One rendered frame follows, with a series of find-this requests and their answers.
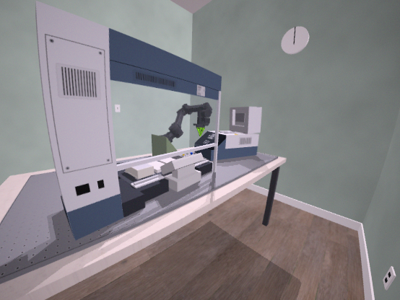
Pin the white rectangular block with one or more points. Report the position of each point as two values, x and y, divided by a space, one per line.
141 171

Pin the grey flat base plate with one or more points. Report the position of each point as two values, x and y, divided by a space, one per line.
35 230

